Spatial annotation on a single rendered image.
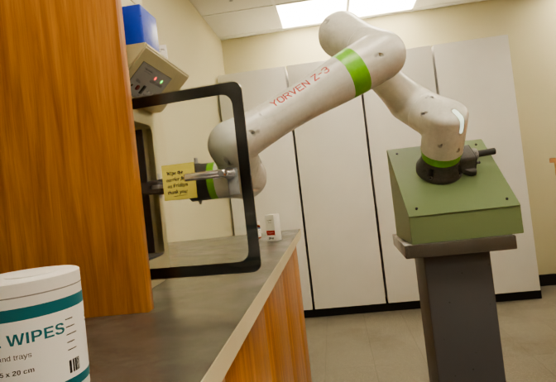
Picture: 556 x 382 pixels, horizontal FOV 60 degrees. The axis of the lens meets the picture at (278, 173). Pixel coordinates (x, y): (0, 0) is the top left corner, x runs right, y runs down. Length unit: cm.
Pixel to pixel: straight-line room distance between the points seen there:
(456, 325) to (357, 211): 260
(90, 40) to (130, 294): 52
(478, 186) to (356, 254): 264
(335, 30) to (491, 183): 71
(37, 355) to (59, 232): 49
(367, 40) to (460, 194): 63
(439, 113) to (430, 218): 31
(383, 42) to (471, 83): 319
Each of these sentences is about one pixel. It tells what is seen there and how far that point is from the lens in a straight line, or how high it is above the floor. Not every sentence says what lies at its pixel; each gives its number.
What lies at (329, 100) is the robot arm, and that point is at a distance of 112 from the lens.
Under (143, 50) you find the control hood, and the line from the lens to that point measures 113.
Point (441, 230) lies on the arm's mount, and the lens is 153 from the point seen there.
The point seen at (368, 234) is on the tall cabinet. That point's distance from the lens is 415.
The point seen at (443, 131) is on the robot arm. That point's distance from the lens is 150.
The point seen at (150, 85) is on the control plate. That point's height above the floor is 145.
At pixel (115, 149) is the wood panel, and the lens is 103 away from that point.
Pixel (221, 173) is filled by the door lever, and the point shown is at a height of 120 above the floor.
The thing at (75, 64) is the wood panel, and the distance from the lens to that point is 109.
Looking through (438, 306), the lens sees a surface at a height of 74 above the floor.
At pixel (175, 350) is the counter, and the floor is 94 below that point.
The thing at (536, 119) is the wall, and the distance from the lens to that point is 495.
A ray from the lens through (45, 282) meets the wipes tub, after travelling 62.
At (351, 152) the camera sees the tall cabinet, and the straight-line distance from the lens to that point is 413.
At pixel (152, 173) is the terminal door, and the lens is 107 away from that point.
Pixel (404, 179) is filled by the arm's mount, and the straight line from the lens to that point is 162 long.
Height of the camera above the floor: 116
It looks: 2 degrees up
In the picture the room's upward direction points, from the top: 7 degrees counter-clockwise
